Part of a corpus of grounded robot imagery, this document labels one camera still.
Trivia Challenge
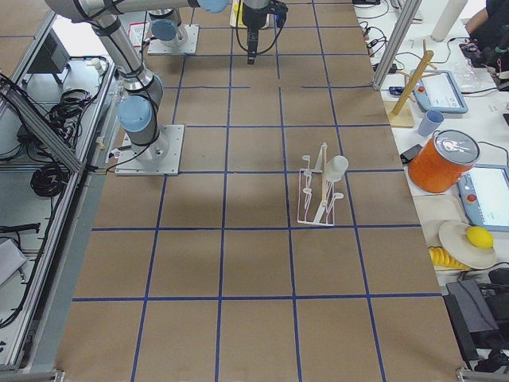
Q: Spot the blue teach pendant far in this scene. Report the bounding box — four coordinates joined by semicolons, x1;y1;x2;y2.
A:
413;70;468;114

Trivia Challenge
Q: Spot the black smartphone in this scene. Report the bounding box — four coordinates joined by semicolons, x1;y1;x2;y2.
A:
400;144;422;165

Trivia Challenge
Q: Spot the blue teach pendant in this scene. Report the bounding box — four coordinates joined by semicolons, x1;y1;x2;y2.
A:
413;70;468;114
457;165;508;232

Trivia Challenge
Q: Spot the wooden mug tree stand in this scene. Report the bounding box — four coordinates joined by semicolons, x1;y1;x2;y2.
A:
383;41;437;127

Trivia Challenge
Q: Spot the yellow lemon toy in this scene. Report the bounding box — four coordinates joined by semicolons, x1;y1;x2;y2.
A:
466;227;494;249

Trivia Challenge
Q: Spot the blue cup on desk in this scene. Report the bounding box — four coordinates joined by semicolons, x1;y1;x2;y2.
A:
417;110;445;137

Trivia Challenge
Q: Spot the beige round plate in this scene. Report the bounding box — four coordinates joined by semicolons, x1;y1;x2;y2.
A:
438;220;497;269

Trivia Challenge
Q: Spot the aluminium frame post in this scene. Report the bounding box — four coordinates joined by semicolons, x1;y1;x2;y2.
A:
372;0;422;90

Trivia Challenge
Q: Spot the orange bucket with lid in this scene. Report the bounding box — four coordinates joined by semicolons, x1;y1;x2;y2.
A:
408;130;480;193

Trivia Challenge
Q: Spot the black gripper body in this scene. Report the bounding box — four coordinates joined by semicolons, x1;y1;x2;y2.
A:
243;0;288;30

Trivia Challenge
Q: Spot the blue teach pendant near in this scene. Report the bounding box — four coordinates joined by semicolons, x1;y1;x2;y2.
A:
457;165;508;232

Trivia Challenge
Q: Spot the yellow spiral toy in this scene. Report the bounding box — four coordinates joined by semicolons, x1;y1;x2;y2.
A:
428;247;470;270

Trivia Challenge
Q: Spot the white plastic cup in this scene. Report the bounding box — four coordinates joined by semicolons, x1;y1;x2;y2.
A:
325;155;349;183

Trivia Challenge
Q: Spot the black cable bundle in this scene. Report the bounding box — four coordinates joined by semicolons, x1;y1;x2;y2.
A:
30;162;69;200

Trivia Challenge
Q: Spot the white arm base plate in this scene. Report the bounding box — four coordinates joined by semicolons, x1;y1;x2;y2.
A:
148;20;200;56
114;125;185;176

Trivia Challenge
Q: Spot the white wire cup rack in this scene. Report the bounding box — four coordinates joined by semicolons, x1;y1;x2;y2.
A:
297;142;344;226

